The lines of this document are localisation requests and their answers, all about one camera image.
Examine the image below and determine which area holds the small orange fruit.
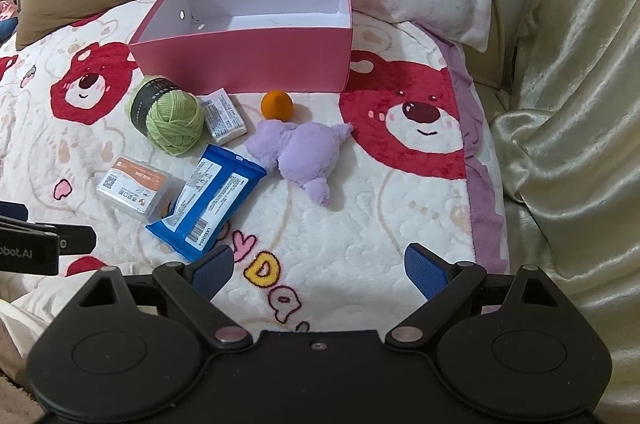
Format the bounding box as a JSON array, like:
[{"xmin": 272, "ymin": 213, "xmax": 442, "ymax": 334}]
[{"xmin": 260, "ymin": 90, "xmax": 294, "ymax": 123}]

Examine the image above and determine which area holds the clear box with orange label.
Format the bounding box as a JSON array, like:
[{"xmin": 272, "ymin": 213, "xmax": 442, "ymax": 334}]
[{"xmin": 96, "ymin": 156, "xmax": 173, "ymax": 221}]

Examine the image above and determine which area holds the blue wet wipes packet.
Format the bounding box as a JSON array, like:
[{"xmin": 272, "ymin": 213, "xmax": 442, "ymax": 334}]
[{"xmin": 145, "ymin": 144, "xmax": 267, "ymax": 262}]

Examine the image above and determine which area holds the white tissue packet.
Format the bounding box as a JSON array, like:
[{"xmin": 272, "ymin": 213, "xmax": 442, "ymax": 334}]
[{"xmin": 200, "ymin": 88, "xmax": 248, "ymax": 147}]

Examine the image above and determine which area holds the shiny gold cloth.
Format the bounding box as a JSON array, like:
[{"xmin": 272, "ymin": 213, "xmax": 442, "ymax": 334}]
[{"xmin": 470, "ymin": 0, "xmax": 640, "ymax": 345}]

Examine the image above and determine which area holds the bear printed blanket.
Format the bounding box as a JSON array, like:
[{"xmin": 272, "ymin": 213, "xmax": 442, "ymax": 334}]
[{"xmin": 0, "ymin": 0, "xmax": 511, "ymax": 340}]

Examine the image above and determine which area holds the purple plush toy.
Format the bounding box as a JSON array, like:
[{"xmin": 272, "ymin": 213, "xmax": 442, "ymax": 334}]
[{"xmin": 245, "ymin": 121, "xmax": 354, "ymax": 208}]

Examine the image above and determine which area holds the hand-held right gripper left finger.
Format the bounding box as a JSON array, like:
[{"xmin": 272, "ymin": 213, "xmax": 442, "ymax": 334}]
[{"xmin": 75, "ymin": 244, "xmax": 253, "ymax": 351}]

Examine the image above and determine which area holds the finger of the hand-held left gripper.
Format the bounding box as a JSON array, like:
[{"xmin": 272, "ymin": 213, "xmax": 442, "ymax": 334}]
[{"xmin": 57, "ymin": 226, "xmax": 97, "ymax": 255}]

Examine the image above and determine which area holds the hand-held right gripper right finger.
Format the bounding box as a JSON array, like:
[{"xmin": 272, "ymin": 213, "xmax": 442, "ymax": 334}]
[{"xmin": 385, "ymin": 243, "xmax": 563, "ymax": 350}]

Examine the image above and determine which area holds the green yarn ball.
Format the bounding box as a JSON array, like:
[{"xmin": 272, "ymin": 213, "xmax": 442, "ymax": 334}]
[{"xmin": 125, "ymin": 75, "xmax": 206, "ymax": 156}]

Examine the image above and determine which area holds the pink cardboard box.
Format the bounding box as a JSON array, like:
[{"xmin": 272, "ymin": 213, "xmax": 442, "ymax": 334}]
[{"xmin": 128, "ymin": 0, "xmax": 353, "ymax": 95}]

